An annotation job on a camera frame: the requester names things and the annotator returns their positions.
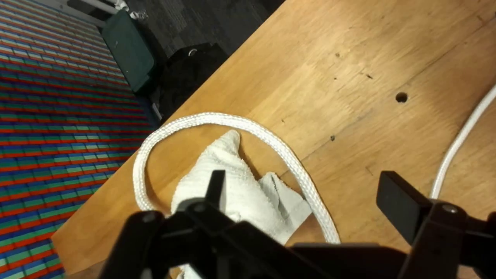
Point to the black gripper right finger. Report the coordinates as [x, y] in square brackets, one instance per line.
[404, 203]

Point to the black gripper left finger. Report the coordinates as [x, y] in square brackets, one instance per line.
[216, 187]

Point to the white towel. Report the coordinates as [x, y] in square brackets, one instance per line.
[233, 175]

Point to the black object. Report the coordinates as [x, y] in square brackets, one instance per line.
[191, 77]

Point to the dark green box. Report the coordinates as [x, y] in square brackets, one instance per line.
[129, 51]

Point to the colourful striped backdrop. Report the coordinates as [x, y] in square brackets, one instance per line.
[52, 155]

